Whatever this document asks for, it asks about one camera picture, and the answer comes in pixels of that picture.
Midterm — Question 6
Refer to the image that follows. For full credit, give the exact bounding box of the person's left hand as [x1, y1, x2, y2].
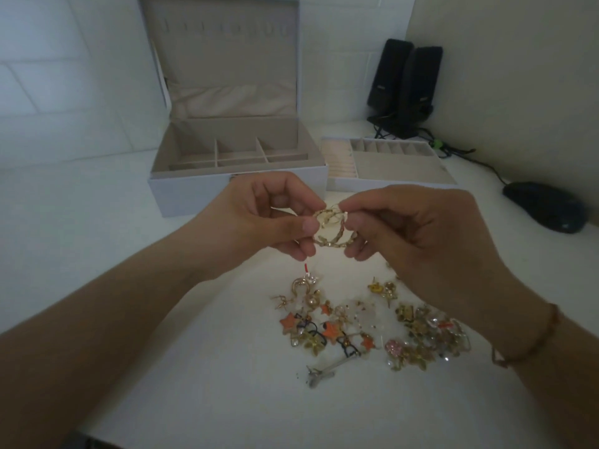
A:
[187, 172, 327, 282]

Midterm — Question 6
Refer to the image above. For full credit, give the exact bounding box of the black computer mouse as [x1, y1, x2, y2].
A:
[502, 181, 588, 234]

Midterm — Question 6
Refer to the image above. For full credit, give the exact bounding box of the black cable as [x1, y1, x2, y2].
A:
[368, 113, 512, 186]

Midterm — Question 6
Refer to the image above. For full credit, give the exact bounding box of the gold chain hoop earring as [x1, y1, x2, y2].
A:
[313, 226, 359, 249]
[312, 206, 348, 231]

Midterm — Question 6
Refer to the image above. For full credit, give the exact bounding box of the pile of assorted earrings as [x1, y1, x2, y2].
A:
[269, 262, 472, 375]

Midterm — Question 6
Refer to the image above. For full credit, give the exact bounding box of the person's right forearm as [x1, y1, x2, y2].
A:
[461, 276, 599, 449]

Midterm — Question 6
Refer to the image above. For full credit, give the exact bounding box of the person's right hand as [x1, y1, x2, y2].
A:
[343, 184, 516, 319]

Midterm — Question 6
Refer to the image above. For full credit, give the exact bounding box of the silver hair clip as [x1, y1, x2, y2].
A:
[305, 356, 351, 389]

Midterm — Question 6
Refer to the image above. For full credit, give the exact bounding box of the white open jewelry box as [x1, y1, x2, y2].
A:
[138, 0, 331, 218]

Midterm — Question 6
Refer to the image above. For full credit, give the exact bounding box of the beige jewelry box tray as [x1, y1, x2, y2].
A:
[320, 136, 458, 192]

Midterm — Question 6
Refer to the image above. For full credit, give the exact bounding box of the person's left forearm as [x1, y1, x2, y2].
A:
[0, 220, 221, 449]

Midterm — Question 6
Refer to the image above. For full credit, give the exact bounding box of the brown beaded bracelet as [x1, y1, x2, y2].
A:
[491, 303, 562, 369]

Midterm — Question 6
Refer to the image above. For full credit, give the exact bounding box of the black desktop speaker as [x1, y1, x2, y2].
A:
[394, 46, 444, 139]
[366, 38, 415, 118]

